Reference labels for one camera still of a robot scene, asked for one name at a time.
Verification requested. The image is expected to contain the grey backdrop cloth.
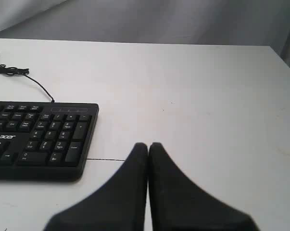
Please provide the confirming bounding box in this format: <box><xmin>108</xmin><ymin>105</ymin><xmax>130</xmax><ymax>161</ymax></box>
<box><xmin>0</xmin><ymin>0</ymin><xmax>290</xmax><ymax>66</ymax></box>

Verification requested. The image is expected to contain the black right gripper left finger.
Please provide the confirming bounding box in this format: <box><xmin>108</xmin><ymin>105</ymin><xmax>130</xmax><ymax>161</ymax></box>
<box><xmin>44</xmin><ymin>143</ymin><xmax>148</xmax><ymax>231</ymax></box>

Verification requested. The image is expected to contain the black acer keyboard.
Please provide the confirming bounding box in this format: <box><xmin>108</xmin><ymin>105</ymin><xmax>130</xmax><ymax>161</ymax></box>
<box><xmin>0</xmin><ymin>101</ymin><xmax>99</xmax><ymax>181</ymax></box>

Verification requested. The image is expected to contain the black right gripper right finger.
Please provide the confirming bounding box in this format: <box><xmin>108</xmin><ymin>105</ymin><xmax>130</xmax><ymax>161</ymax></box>
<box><xmin>149</xmin><ymin>142</ymin><xmax>259</xmax><ymax>231</ymax></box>

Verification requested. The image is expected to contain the black keyboard usb cable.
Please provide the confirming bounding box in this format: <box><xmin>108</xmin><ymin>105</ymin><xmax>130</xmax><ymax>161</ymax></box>
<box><xmin>0</xmin><ymin>49</ymin><xmax>55</xmax><ymax>103</ymax></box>

